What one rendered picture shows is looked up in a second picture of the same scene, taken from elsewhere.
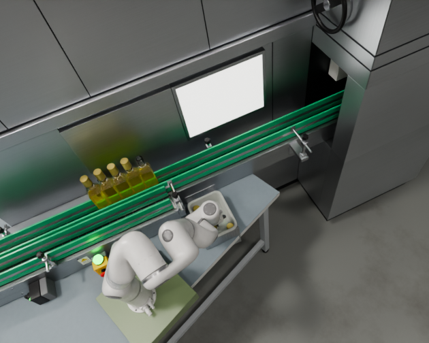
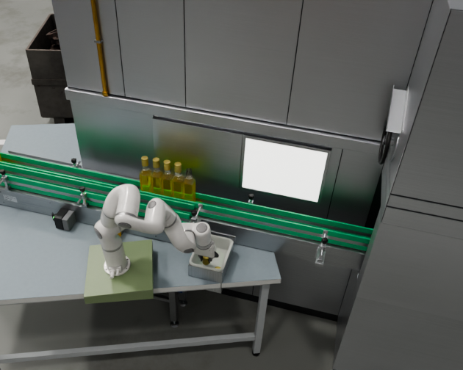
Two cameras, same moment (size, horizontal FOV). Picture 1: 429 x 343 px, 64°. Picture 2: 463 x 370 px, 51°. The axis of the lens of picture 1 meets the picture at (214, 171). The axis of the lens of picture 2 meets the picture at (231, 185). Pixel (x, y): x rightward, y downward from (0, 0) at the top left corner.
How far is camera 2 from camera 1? 107 cm
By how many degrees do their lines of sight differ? 23
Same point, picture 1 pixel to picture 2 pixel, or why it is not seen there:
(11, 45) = (157, 48)
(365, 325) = not seen: outside the picture
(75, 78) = (182, 89)
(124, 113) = (200, 133)
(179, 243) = (154, 213)
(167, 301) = (130, 280)
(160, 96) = (231, 136)
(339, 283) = not seen: outside the picture
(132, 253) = (123, 194)
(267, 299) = not seen: outside the picture
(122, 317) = (94, 268)
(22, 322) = (37, 230)
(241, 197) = (248, 261)
